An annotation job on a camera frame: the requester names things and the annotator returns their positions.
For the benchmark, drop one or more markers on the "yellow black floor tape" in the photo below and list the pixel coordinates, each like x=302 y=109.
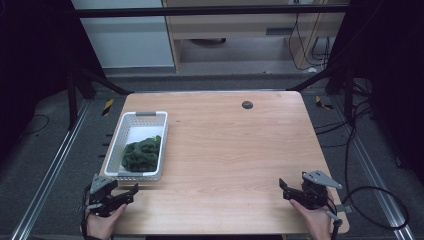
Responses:
x=107 y=107
x=322 y=104

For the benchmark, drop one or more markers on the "black horizontal frame bar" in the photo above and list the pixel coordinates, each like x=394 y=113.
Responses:
x=200 y=11

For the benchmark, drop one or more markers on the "black metal stand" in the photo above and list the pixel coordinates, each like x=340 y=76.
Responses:
x=348 y=96
x=72 y=100

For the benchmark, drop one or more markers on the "white cabinet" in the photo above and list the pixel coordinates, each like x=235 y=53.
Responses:
x=126 y=43

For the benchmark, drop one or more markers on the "white plastic basket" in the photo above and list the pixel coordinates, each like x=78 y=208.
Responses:
x=140 y=130

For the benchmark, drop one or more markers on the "person's left hand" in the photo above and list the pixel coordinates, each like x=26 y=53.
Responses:
x=104 y=225

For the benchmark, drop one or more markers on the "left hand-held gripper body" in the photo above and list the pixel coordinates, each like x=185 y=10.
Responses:
x=100 y=190

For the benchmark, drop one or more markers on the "white plug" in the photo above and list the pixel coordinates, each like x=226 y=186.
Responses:
x=312 y=70

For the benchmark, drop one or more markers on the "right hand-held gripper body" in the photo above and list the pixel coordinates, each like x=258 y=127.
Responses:
x=315 y=191

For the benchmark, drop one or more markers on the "dark green cloth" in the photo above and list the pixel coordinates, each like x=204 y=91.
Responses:
x=141 y=155

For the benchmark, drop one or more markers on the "aluminium floor rail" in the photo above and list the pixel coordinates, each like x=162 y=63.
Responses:
x=50 y=173
x=376 y=180

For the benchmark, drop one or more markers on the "dark curtain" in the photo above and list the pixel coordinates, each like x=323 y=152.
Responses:
x=390 y=66
x=33 y=50

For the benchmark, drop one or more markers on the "person's right hand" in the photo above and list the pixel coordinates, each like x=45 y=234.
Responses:
x=315 y=221

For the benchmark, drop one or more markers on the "round grey table grommet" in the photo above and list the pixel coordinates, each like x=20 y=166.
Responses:
x=247 y=105

